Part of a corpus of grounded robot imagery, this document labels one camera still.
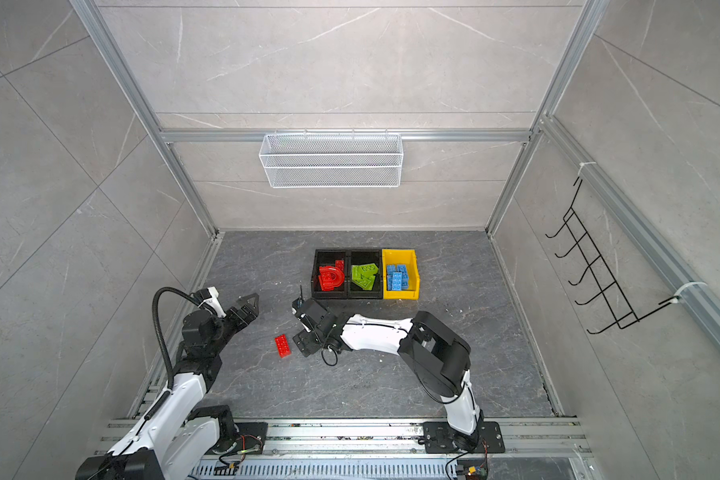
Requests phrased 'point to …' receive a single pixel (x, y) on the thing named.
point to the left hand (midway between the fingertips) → (247, 295)
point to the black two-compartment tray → (351, 257)
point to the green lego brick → (364, 275)
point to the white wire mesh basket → (331, 160)
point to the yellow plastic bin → (409, 258)
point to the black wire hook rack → (617, 301)
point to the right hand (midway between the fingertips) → (309, 331)
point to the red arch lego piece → (330, 277)
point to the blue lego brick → (397, 277)
